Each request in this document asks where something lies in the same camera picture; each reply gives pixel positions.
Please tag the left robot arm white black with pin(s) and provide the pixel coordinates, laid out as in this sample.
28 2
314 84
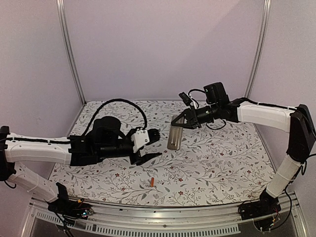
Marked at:
105 140

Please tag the aluminium front rail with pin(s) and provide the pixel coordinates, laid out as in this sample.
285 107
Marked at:
118 220

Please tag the aluminium frame post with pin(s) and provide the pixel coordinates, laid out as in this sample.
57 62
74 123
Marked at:
259 48
69 51

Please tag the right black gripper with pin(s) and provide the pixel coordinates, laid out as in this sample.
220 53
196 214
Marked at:
194 118

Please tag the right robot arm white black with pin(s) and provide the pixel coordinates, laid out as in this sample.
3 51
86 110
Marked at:
296 121

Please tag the left aluminium frame post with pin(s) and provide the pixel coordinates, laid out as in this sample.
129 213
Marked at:
69 51

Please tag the right aluminium frame post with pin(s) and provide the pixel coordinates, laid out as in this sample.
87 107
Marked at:
259 48

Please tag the floral patterned table mat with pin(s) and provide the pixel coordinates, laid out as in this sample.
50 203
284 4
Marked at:
217 164

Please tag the orange battery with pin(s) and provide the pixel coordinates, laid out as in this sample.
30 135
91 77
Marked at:
152 182

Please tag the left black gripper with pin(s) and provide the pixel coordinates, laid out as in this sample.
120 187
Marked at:
139 160

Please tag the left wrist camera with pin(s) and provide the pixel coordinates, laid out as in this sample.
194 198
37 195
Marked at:
139 138

